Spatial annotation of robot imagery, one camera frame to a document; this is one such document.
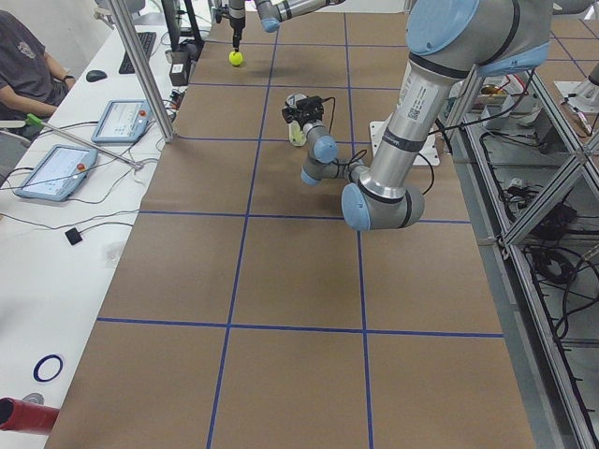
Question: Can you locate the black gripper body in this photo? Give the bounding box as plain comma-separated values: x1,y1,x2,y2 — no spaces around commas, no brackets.
228,0,245,28
289,95,324,125

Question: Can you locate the yellow tennis ball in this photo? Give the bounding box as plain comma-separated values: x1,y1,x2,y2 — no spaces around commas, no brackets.
228,51,244,66
289,128,306,147

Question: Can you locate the clear tennis ball can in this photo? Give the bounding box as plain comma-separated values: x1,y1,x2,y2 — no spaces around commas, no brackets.
285,93,306,138

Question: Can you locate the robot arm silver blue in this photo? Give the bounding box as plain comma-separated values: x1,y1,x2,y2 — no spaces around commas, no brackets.
301,1,552,231
226,0,343,52

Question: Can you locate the black computer monitor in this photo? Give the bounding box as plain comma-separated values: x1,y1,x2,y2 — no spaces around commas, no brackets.
161,0,204,54

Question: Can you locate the black box with label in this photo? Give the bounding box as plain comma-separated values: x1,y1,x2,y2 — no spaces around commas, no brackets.
169,51,191,87

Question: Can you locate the black keyboard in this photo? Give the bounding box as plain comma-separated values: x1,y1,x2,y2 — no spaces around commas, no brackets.
118,31,158,75

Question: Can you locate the teach pendant far tablet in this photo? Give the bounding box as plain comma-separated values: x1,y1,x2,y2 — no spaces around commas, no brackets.
92,99,153,145

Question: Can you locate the teach pendant tablet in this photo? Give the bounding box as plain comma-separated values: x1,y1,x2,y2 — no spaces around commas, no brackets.
92,99,153,145
15,144,98,202

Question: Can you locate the black computer mouse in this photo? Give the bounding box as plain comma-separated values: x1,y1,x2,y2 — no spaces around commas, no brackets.
85,69,108,82

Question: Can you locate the seated person grey shirt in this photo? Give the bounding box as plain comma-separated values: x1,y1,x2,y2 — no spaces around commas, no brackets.
1,10,76,121

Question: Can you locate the teach pendant near tablet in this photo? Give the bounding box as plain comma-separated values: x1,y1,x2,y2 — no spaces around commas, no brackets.
15,144,98,202

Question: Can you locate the small black square puck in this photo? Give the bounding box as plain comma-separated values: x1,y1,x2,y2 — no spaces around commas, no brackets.
65,227,82,246

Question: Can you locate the red cylinder tube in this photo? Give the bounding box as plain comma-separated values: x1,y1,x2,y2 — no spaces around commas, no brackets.
1,398,60,435

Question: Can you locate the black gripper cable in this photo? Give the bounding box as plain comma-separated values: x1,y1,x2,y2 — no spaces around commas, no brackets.
320,95,436,196

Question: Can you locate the aluminium frame post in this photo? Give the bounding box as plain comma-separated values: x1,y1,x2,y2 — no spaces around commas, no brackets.
108,0,175,143

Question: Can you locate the white pedestal column base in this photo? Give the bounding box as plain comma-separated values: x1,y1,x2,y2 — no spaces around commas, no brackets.
369,120,440,167

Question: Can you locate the blue tape ring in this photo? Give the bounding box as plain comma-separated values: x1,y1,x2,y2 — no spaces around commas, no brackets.
32,354,65,384

